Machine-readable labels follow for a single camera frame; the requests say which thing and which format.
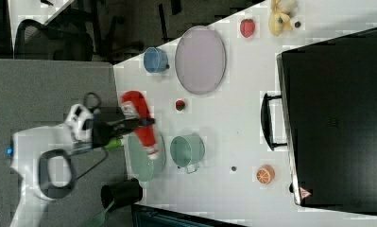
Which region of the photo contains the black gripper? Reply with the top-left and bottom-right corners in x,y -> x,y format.
92,107 -> 155,148

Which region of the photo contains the red plush ketchup bottle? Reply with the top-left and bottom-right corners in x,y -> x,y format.
121,91 -> 160,160

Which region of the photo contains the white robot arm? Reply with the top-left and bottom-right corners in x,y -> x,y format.
10,101 -> 159,227

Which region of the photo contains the small plush strawberry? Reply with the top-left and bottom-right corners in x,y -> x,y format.
175,99 -> 186,111

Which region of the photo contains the blue cup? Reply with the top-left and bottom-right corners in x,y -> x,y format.
144,47 -> 169,73

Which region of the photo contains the black cylinder holder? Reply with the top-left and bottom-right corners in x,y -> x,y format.
100,178 -> 143,210

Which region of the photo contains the black office chair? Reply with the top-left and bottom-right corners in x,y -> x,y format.
14,19 -> 94,61

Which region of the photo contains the round lavender plate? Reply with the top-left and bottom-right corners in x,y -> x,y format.
175,26 -> 226,95

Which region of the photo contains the plush orange slice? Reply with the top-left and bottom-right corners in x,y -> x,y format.
256,165 -> 275,184

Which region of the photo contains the large red plush strawberry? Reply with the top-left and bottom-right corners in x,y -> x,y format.
240,19 -> 255,38

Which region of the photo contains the yellow plush toy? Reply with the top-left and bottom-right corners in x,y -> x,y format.
268,0 -> 298,36

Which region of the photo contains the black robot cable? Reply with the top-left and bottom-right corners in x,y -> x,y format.
72,146 -> 110,183

